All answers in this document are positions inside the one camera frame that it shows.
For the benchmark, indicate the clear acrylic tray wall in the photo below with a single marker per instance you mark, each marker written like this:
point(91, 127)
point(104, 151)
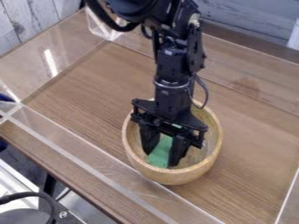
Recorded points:
point(71, 82)

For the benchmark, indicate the black table leg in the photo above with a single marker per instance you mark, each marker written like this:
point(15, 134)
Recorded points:
point(49, 184)

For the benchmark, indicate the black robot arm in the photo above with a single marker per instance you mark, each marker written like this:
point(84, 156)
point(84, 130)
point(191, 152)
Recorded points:
point(171, 23)

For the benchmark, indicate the brown wooden bowl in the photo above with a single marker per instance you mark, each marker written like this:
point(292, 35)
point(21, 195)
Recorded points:
point(199, 158)

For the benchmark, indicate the green rectangular block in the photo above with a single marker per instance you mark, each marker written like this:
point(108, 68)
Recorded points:
point(158, 158)

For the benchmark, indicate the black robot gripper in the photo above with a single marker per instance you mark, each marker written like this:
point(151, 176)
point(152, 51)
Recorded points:
point(167, 116)

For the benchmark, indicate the metal table bracket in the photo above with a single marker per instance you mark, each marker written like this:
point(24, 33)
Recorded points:
point(64, 216)

